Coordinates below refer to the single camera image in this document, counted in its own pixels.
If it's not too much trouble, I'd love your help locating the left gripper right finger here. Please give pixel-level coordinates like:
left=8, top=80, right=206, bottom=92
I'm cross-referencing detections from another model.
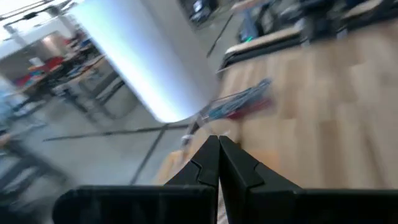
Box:
left=219, top=135, right=398, bottom=224

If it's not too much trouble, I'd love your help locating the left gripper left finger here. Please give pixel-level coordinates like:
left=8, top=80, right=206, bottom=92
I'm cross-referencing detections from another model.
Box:
left=52, top=134, right=220, bottom=224

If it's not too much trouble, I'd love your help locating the red braided cable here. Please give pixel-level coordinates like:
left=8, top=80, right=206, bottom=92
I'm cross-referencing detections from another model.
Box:
left=226, top=98, right=275, bottom=121

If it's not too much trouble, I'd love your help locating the teal braided cable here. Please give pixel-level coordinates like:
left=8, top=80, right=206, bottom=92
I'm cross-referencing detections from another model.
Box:
left=206, top=79, right=273, bottom=121
left=205, top=85, right=268, bottom=122

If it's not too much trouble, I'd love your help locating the white shade wooden base lamp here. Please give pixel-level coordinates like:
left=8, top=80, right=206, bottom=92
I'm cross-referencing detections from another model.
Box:
left=67, top=0, right=229, bottom=146

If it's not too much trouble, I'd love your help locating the cluttered background workbench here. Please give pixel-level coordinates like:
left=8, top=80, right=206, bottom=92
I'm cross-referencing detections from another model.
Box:
left=0, top=29, right=127, bottom=124

